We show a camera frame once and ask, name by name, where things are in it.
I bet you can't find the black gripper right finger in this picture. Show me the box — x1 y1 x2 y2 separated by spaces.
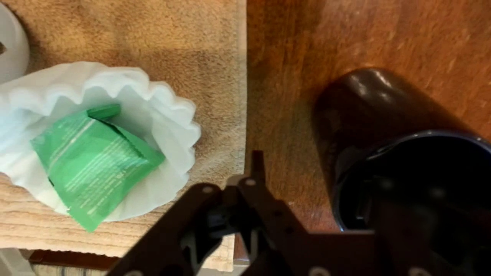
352 178 491 276

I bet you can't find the black mug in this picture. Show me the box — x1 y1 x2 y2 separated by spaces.
312 68 491 235

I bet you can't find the tan orange terry towel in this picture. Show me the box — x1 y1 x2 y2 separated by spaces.
0 0 249 273

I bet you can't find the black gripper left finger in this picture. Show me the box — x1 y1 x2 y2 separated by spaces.
109 151 309 276

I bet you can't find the white paper coffee filter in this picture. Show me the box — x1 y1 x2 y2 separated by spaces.
0 60 203 223

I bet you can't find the green foil packet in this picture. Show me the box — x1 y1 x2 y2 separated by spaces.
31 103 168 235

